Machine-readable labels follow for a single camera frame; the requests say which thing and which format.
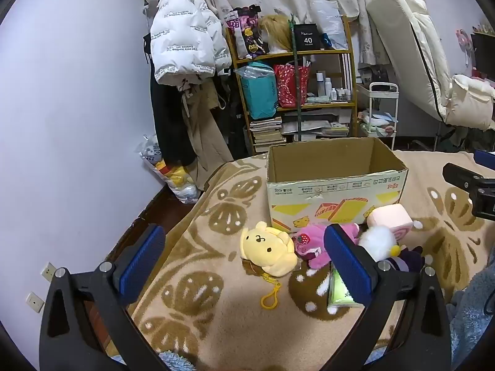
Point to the green tissue packet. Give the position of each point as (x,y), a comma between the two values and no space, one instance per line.
(338,293)

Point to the clear plastic bag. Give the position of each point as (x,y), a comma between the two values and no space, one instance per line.
(253,71)

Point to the white plastic bag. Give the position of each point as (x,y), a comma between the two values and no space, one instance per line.
(328,23)

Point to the plastic bag of plush toys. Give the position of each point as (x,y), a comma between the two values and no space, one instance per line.
(174,177)

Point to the beige patterned blanket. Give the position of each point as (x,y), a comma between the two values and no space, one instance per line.
(232,317)

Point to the pink fan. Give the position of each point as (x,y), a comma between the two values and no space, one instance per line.
(464,40)

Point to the black box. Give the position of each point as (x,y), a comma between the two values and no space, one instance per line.
(307,38)

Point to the white cushion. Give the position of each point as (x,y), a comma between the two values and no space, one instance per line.
(470,100)

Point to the white wall outlet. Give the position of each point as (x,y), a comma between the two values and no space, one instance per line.
(34,302)
(49,272)

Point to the blonde wig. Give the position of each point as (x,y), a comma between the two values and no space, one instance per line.
(276,31)

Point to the black coat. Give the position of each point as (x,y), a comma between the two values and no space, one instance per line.
(170,123)

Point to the white fluffy plush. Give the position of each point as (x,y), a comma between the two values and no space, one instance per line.
(377,241)

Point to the green pole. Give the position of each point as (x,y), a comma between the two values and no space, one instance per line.
(297,85)

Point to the black hanging garment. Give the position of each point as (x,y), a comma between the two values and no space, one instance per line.
(236,123)

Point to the pink bear plush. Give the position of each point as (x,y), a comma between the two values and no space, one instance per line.
(309,239)

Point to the blue fluffy cloth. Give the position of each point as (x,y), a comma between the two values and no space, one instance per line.
(471,309)
(174,361)

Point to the white puffer jacket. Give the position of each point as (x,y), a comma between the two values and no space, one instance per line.
(181,38)

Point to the colourful toy package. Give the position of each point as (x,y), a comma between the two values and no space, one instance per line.
(247,34)

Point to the dark purple plush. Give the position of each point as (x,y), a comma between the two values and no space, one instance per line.
(410,259)

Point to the teal bag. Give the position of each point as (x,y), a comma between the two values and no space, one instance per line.
(259,96)

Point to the printed cardboard box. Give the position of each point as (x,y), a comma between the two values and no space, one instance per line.
(309,197)

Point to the stack of books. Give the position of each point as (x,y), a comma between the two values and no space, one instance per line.
(267,131)

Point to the red patterned bag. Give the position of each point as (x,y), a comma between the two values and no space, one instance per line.
(288,85)

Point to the dark green cloth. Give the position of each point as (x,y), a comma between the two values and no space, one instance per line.
(475,139)

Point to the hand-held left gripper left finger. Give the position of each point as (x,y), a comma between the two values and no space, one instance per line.
(145,262)

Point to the pile of papers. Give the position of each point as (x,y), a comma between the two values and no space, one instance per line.
(313,125)

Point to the white folded mattress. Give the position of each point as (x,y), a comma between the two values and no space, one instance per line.
(402,27)

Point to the row of cosmetic bottles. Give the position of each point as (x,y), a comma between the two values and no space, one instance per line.
(328,87)

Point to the white flat panels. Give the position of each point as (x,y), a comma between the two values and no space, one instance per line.
(347,71)

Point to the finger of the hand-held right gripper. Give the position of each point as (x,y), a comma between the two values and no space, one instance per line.
(485,160)
(462,176)

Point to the white utility cart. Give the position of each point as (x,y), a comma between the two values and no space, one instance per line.
(383,87)

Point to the yellow frame shelf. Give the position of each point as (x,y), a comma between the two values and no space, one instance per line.
(263,58)

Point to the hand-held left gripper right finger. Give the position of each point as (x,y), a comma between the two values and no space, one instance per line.
(348,266)

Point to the black shopping bag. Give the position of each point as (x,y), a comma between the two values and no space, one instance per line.
(373,73)

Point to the pink cube plush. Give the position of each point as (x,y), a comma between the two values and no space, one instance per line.
(388,216)

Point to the beige coat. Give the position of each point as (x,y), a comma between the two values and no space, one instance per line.
(205,139)

